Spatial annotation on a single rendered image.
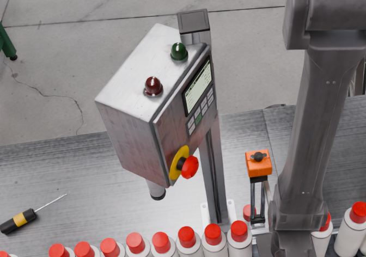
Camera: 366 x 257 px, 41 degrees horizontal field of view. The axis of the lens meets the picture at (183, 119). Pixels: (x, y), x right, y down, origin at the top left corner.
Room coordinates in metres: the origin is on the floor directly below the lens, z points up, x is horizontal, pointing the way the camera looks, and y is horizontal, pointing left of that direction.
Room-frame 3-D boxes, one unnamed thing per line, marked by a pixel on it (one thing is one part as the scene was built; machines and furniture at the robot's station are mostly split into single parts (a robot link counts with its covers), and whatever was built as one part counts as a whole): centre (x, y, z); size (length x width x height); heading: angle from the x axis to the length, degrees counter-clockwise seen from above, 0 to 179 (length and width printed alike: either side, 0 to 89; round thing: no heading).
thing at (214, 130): (0.54, -0.04, 1.16); 0.04 x 0.04 x 0.67; 86
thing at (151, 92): (0.44, 0.03, 1.49); 0.03 x 0.03 x 0.02
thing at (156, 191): (0.50, 0.08, 1.18); 0.04 x 0.04 x 0.21
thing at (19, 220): (0.65, 0.43, 0.84); 0.20 x 0.03 x 0.03; 112
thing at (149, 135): (0.49, 0.03, 1.38); 0.17 x 0.10 x 0.19; 141
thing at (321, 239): (0.38, -0.23, 0.98); 0.05 x 0.05 x 0.20
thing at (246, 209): (0.53, -0.12, 0.85); 0.03 x 0.03 x 0.03
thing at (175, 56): (0.50, -0.01, 1.49); 0.03 x 0.03 x 0.02
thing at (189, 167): (0.41, 0.01, 1.33); 0.04 x 0.03 x 0.04; 141
